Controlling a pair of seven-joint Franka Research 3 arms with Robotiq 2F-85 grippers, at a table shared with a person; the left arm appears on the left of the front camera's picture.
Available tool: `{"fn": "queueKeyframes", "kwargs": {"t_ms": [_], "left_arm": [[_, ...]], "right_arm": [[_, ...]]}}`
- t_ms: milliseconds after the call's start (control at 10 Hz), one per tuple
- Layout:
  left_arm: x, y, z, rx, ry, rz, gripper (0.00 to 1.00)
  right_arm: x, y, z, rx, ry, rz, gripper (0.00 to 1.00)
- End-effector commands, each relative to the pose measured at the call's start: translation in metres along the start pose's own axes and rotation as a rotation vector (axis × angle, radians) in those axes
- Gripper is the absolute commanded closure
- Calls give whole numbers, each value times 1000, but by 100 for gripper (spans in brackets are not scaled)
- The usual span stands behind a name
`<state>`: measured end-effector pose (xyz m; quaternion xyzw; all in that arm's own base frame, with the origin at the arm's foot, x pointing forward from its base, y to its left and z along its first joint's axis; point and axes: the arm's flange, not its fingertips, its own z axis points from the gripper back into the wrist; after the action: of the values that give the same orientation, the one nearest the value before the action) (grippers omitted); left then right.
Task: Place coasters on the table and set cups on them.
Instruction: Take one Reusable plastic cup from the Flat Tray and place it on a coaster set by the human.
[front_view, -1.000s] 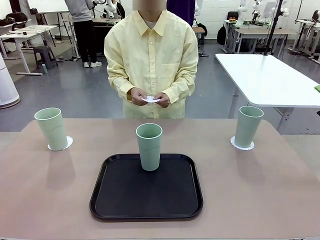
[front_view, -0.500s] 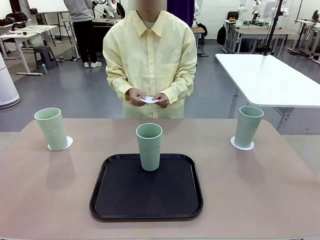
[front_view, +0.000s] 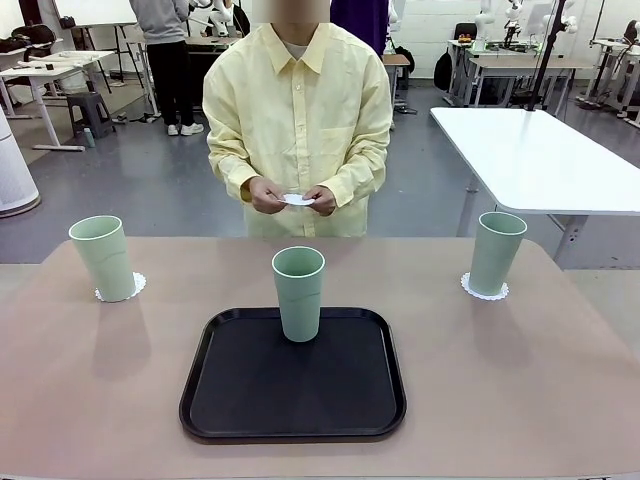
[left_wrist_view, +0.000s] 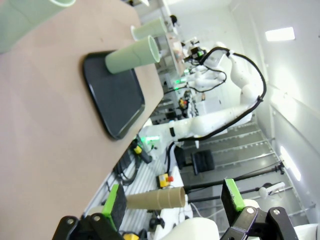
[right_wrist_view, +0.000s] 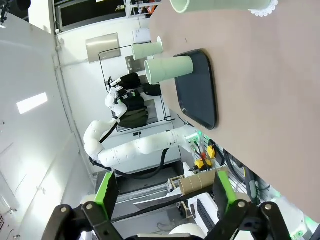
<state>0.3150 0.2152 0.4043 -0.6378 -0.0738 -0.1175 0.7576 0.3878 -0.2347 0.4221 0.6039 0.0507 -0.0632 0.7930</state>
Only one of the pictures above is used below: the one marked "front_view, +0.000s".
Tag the small green bottle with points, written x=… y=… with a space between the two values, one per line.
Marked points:
x=89 y=139

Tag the grey workbench desk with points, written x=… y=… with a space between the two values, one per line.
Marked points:
x=520 y=64

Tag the pale green plastic cup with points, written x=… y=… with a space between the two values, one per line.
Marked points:
x=107 y=270
x=300 y=315
x=492 y=265

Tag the person's left hand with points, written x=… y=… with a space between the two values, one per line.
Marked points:
x=325 y=197

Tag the person's left forearm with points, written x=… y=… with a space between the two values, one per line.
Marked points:
x=362 y=175

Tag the black bag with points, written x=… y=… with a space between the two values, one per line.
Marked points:
x=35 y=36

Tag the grey plastic stool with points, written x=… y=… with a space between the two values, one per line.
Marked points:
x=90 y=107

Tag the white rectangular table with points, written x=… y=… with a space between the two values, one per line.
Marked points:
x=540 y=160

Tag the person's right forearm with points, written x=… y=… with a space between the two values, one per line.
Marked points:
x=232 y=172

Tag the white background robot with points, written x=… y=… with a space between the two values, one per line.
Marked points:
x=567 y=22
x=217 y=15
x=512 y=17
x=482 y=20

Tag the black plastic serving tray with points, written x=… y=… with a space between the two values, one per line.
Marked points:
x=280 y=390

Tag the person in grey hoodie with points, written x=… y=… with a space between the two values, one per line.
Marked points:
x=167 y=75

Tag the black backpack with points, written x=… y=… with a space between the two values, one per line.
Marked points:
x=442 y=72

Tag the whiteboard on easel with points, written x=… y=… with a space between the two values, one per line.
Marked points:
x=95 y=12

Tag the person in yellow shirt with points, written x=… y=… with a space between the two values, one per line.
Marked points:
x=295 y=125

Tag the white scalloped paper coaster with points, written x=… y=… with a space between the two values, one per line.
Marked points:
x=297 y=199
x=141 y=285
x=464 y=283

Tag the white desk with clutter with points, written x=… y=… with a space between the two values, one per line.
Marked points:
x=30 y=74

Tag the person's right hand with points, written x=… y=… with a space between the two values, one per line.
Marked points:
x=265 y=195

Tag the person in purple top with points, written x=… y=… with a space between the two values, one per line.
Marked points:
x=365 y=20

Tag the white height-adjustable desk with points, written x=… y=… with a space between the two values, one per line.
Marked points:
x=612 y=47

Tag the black tripod pole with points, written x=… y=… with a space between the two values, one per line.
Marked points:
x=547 y=50

